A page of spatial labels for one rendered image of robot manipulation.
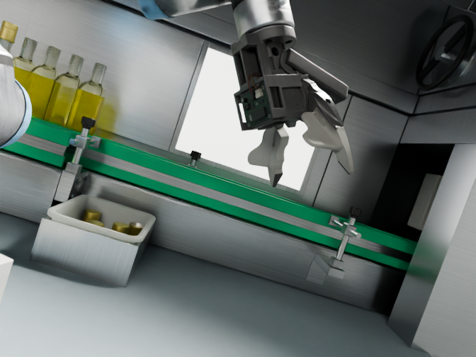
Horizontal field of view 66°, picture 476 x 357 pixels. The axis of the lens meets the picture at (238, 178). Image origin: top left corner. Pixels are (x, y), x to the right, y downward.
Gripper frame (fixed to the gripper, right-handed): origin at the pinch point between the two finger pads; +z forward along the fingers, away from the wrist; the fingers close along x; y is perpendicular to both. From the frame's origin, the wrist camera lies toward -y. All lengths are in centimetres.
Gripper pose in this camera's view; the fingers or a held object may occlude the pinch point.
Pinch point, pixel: (312, 181)
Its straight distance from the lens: 51.4
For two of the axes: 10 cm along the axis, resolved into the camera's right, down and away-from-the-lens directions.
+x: 5.3, -1.2, -8.4
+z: 2.2, 9.8, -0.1
